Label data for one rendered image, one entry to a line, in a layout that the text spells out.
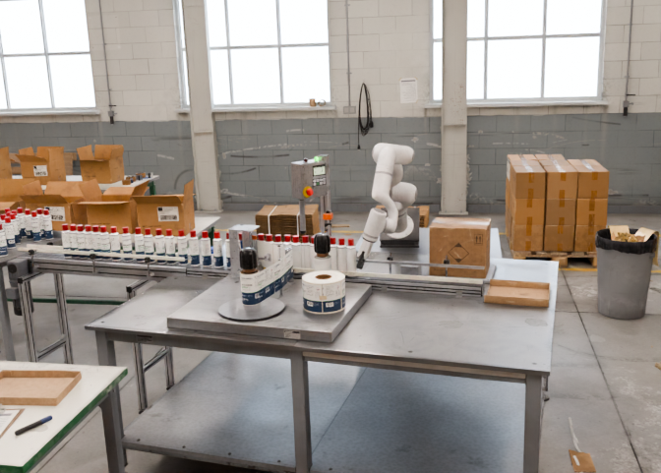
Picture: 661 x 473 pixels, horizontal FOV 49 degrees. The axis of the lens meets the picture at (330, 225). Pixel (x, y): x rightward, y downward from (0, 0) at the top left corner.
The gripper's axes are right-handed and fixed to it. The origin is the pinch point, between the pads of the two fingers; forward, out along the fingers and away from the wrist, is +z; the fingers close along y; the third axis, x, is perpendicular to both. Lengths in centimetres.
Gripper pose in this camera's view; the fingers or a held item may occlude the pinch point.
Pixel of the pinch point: (360, 265)
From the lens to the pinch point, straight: 387.2
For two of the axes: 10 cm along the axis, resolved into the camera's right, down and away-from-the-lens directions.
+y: -3.1, 2.3, -9.2
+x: 9.1, 3.7, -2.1
